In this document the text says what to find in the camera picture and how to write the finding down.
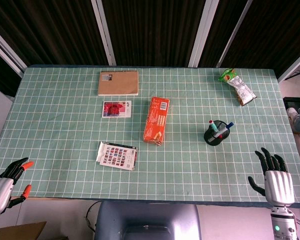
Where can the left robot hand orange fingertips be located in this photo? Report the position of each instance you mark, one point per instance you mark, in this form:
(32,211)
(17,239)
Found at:
(0,195)

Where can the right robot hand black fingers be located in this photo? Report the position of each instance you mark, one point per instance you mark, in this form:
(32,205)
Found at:
(278,187)

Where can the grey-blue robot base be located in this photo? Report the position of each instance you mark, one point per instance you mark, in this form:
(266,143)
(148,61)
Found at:
(147,222)

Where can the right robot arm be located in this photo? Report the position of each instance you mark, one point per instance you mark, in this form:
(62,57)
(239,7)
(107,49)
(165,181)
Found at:
(283,225)

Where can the white marker with blue cap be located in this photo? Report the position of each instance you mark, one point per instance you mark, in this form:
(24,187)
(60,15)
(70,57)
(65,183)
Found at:
(230,124)

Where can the black mesh pen holder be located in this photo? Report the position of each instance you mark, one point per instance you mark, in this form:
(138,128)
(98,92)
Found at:
(211,140)

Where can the green marker with red cap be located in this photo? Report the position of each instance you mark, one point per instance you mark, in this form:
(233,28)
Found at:
(213,126)

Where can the brown cardboard box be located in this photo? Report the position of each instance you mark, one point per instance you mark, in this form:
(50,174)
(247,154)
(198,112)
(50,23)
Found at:
(17,232)

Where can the white shoe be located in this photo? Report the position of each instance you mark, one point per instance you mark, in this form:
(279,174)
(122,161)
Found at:
(292,117)

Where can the black crate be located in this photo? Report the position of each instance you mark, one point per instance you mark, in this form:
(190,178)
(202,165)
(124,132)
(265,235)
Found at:
(293,102)

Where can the green white-grid tablecloth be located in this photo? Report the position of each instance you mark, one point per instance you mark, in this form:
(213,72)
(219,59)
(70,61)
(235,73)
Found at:
(65,125)

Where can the green and white snack bag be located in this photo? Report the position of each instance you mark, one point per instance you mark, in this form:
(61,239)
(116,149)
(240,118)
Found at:
(240,86)

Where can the postcard pack with photo grid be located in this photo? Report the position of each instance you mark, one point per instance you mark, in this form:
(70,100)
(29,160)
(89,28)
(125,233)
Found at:
(116,156)

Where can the orange cardboard box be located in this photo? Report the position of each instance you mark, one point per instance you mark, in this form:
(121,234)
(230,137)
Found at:
(156,120)

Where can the red picture postcard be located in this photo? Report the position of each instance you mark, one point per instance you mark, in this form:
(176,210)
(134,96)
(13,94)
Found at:
(116,109)

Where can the brown spiral notebook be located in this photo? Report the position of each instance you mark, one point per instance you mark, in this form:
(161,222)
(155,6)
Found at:
(118,83)

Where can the white window frame post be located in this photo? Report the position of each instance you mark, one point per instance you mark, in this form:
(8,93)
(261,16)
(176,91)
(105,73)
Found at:
(103,32)
(293,66)
(7,50)
(202,32)
(233,32)

